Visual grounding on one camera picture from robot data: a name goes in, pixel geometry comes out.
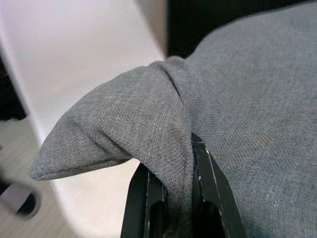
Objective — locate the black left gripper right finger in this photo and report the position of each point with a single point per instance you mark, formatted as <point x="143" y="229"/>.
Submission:
<point x="213" y="196"/>

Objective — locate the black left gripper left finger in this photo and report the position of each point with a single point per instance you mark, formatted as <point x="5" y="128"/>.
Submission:
<point x="146" y="210"/>

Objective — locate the grey fabric pillow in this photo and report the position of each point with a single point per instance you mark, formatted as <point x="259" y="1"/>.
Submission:
<point x="223" y="104"/>

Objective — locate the grey chair leg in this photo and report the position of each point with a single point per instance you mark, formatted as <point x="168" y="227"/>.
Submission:
<point x="17" y="198"/>

